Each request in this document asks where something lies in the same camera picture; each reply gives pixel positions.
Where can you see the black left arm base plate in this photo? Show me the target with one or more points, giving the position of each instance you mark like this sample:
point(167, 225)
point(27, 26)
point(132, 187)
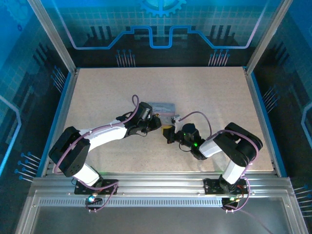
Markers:
point(109, 189)

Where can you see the black connector box with LED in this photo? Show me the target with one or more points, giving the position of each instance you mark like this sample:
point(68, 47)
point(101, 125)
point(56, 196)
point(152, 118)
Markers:
point(231, 202)
point(93, 201)

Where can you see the wide aluminium frame rail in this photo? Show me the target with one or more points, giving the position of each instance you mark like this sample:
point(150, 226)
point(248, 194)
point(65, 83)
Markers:
point(161, 181)

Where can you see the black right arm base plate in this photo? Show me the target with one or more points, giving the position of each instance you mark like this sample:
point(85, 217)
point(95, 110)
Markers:
point(212, 186)

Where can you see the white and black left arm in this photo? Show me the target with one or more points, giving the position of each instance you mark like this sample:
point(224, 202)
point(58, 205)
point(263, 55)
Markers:
point(107, 134)

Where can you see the aluminium frame post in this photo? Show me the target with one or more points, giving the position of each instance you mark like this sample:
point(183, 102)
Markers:
point(53, 36)
point(268, 36)

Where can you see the slotted metal tray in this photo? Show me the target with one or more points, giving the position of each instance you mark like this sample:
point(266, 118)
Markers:
point(156, 219)

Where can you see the aluminium table side rail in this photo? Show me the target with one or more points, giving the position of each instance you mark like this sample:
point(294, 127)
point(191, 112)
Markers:
point(259, 109)
point(68, 97)

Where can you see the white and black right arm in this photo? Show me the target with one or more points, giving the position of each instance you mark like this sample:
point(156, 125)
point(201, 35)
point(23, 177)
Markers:
point(241, 146)

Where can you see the blue table edge strip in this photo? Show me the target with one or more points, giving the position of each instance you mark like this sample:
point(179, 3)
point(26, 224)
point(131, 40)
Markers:
point(62, 97)
point(264, 109)

